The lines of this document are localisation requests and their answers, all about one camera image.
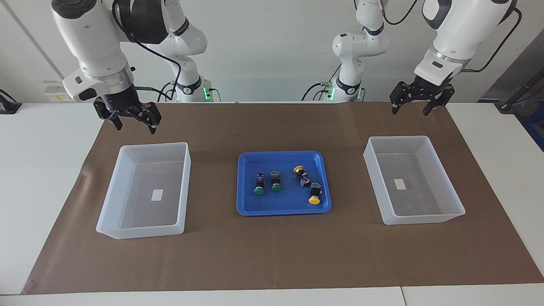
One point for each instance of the brown paper mat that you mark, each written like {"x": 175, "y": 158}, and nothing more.
{"x": 272, "y": 255}

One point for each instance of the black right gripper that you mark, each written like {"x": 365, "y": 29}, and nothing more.
{"x": 123, "y": 104}

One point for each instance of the blue crate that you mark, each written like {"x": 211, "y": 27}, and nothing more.
{"x": 536, "y": 129}

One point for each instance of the black device at table edge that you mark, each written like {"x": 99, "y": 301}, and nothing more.
{"x": 8, "y": 106}

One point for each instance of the black metal stand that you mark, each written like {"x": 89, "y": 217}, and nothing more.
{"x": 510, "y": 100}

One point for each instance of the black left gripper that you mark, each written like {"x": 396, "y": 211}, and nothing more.
{"x": 425, "y": 91}

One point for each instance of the translucent white plastic box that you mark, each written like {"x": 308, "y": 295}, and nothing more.
{"x": 420, "y": 199}
{"x": 144, "y": 212}

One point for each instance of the green push button switch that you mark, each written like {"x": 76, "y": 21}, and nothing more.
{"x": 259, "y": 185}
{"x": 276, "y": 180}

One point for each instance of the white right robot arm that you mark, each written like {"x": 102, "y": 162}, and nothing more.
{"x": 85, "y": 34}

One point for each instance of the blue plastic tray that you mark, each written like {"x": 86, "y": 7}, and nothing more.
{"x": 289, "y": 202}

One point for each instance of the white paper label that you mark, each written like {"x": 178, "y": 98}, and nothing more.
{"x": 399, "y": 184}
{"x": 157, "y": 194}

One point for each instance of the white wall socket box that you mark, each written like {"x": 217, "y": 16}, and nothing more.
{"x": 53, "y": 91}

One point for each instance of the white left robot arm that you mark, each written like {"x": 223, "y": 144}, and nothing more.
{"x": 459, "y": 34}

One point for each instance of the yellow push button switch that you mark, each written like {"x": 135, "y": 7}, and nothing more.
{"x": 315, "y": 193}
{"x": 304, "y": 182}

